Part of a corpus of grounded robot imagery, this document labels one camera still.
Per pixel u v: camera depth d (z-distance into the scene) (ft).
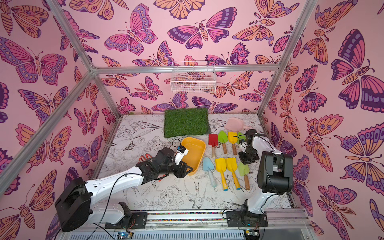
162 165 2.04
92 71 3.02
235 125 3.70
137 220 2.41
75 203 1.35
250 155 2.57
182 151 2.35
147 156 3.16
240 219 2.38
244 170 2.92
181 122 3.68
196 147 3.22
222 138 3.48
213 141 3.37
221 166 3.02
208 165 3.02
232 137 3.56
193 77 3.13
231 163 3.03
